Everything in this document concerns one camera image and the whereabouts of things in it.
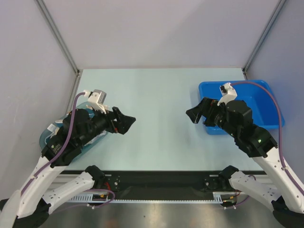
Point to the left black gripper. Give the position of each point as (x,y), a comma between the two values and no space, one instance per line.
(123,123)

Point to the blue plastic bin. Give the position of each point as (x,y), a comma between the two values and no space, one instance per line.
(263,108)

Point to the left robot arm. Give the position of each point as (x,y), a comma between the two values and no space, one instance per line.
(31,206)

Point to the aluminium frame post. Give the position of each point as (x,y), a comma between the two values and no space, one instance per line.
(56,33)
(274,15)

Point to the left aluminium frame post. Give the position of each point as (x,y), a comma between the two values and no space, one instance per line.
(56,33)

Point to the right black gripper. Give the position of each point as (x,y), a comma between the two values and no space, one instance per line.
(208,112)

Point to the lavender white cloth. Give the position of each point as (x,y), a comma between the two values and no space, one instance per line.
(53,128)

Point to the right aluminium frame post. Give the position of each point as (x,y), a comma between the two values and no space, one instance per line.
(274,15)

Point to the aluminium front rail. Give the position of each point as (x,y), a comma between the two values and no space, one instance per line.
(65,178)

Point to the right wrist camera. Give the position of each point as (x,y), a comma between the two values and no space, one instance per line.
(228,94)

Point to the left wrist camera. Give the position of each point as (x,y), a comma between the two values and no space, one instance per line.
(96,100)

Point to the teal translucent basket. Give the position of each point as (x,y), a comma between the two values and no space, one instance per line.
(90,126)

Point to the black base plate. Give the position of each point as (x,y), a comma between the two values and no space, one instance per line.
(165,185)

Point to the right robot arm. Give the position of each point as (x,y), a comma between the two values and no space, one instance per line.
(286,202)

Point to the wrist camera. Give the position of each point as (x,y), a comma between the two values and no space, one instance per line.
(96,100)
(228,94)

